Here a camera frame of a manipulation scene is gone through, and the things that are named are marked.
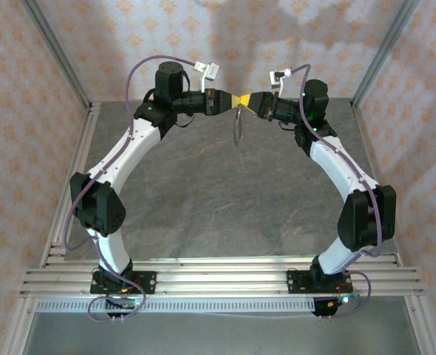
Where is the small electronics board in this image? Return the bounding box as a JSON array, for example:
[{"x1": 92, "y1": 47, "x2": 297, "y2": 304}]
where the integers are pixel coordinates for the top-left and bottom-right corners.
[
  {"x1": 104, "y1": 295, "x2": 147, "y2": 311},
  {"x1": 312, "y1": 294, "x2": 363, "y2": 320}
]

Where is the slotted grey cable duct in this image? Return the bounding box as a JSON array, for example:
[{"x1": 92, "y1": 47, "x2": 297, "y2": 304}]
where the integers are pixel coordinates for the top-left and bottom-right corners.
[{"x1": 36, "y1": 298, "x2": 317, "y2": 314}]

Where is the thin aluminium side rail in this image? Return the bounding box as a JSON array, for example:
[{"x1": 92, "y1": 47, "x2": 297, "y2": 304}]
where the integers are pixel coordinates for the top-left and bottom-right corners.
[{"x1": 350, "y1": 105, "x2": 404, "y2": 266}]

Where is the grey metal lower panel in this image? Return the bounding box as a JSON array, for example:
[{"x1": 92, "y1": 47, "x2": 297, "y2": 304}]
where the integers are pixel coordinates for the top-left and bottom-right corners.
[{"x1": 23, "y1": 312, "x2": 424, "y2": 355}]

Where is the aluminium frame leg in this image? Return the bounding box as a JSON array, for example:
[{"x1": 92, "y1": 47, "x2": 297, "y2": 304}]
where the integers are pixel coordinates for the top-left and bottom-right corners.
[
  {"x1": 404, "y1": 295, "x2": 436, "y2": 355},
  {"x1": 1, "y1": 295, "x2": 38, "y2": 355}
]

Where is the wide aluminium base beam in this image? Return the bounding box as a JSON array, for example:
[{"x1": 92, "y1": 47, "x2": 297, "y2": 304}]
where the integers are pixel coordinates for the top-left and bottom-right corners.
[{"x1": 19, "y1": 266, "x2": 425, "y2": 297}]

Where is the double aluminium side rail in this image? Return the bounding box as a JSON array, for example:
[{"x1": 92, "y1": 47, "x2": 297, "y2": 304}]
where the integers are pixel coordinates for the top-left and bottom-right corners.
[{"x1": 39, "y1": 102, "x2": 102, "y2": 267}]

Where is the aluminium corner post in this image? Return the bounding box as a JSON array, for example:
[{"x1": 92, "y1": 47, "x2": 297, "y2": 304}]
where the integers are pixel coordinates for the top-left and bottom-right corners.
[
  {"x1": 20, "y1": 0, "x2": 93, "y2": 111},
  {"x1": 349, "y1": 0, "x2": 422, "y2": 109}
]

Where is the purple camera cable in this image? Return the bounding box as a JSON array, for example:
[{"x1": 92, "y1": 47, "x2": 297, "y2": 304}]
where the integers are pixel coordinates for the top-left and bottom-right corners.
[
  {"x1": 64, "y1": 55, "x2": 197, "y2": 323},
  {"x1": 289, "y1": 64, "x2": 385, "y2": 321}
]

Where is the aluminium table edge rail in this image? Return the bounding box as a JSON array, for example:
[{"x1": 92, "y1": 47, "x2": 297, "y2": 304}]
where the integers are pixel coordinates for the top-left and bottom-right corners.
[{"x1": 39, "y1": 257, "x2": 403, "y2": 268}]

